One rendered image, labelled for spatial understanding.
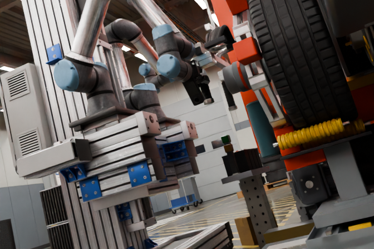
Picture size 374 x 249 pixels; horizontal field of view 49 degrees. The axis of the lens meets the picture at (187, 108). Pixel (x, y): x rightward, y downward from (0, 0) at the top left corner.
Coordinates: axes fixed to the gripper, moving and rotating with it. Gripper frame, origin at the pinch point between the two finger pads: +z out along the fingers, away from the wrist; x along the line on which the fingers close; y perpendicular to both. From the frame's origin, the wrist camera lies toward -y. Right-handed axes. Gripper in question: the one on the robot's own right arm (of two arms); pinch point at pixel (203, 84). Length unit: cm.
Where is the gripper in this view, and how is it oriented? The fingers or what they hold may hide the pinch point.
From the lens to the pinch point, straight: 170.4
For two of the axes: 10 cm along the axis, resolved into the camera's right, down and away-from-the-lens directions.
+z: 3.9, 0.8, 9.2
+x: -8.8, 3.2, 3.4
